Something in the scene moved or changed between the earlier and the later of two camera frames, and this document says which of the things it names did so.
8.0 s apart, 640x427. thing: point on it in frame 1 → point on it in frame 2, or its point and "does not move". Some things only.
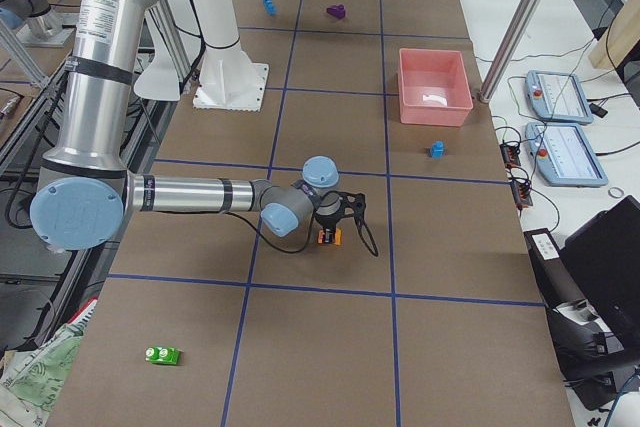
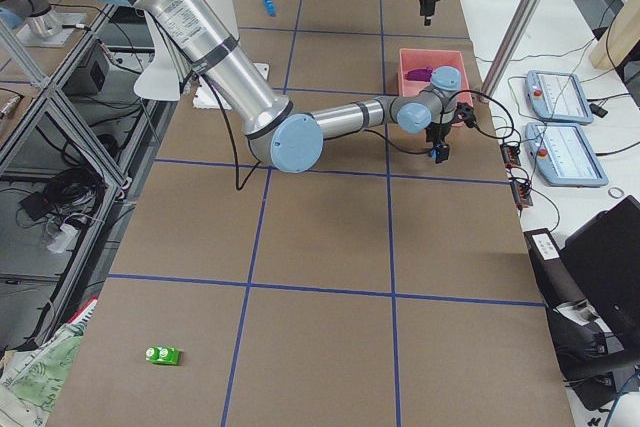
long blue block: x=269 y=4 does not move
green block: x=164 y=355 does not move
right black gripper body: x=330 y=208 → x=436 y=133
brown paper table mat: x=208 y=319 does not move
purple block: x=337 y=11 → x=420 y=74
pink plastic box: x=433 y=87 does not move
